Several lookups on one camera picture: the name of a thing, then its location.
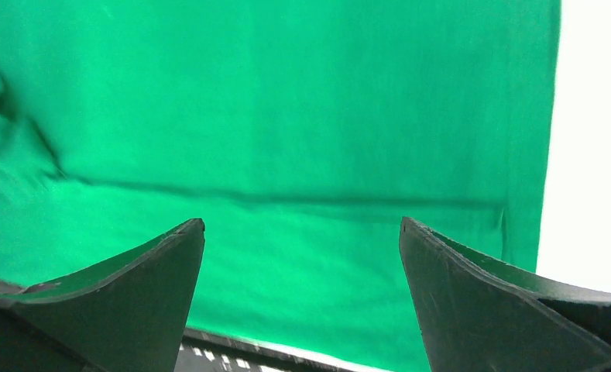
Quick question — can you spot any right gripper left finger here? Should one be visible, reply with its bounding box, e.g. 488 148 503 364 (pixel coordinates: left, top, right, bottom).
0 219 204 371

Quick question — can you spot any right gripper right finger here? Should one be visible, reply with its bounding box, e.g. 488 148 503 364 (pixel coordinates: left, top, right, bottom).
399 217 611 371

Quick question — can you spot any green t-shirt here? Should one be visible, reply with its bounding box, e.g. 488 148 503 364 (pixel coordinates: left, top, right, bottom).
0 1 561 371

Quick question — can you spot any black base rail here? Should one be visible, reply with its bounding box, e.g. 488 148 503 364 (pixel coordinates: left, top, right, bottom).
174 328 354 372

